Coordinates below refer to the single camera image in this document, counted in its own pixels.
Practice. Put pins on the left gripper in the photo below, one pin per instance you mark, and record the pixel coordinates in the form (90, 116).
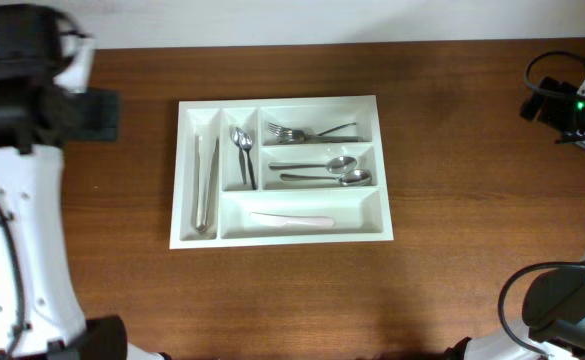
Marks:
(107, 116)

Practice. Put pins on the metal tweezers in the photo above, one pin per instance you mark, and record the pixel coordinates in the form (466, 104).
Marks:
(207, 157)

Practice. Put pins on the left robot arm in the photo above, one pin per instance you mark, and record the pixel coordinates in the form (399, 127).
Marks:
(40, 316)

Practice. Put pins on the small teaspoon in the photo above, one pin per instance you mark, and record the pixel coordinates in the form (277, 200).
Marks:
(247, 144)
(236, 139)

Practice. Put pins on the fork black handle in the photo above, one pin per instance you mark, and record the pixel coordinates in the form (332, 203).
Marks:
(340, 127)

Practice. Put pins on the large spoon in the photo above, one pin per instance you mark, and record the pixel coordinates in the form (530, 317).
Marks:
(352, 178)
(337, 165)

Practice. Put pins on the white cutlery tray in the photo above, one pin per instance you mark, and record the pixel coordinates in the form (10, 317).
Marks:
(361, 213)

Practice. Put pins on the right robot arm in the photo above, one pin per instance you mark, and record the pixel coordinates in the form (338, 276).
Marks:
(541, 307)

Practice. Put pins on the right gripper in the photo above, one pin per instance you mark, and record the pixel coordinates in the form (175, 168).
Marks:
(550, 114)

